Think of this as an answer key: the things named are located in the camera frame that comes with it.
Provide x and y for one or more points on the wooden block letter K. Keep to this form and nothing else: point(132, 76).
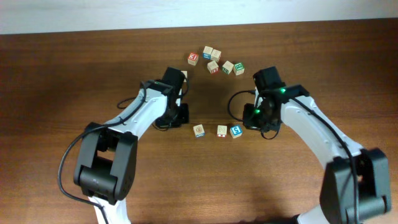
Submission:
point(186, 75)

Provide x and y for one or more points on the wooden block Y red side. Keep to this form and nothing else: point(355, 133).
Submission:
point(212, 67)

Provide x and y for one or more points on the wooden block red top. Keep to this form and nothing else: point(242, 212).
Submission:
point(192, 58)

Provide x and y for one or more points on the wooden block blue S top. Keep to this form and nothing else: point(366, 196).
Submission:
point(235, 131)

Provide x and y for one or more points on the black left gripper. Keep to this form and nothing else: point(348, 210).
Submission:
point(185, 117)

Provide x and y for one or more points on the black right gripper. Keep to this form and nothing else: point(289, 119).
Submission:
point(252, 116)

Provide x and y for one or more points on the plain wooden block hourglass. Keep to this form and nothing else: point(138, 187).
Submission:
point(215, 55)

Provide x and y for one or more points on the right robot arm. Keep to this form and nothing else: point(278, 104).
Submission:
point(356, 184)

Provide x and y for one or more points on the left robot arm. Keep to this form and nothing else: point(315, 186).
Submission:
point(106, 163)

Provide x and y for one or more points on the wooden block green side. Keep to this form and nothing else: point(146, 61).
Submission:
point(227, 67)

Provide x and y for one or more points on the wooden block blue D side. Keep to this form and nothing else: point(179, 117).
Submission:
point(199, 131)

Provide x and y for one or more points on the wooden block green B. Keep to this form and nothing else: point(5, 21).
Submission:
point(238, 68)

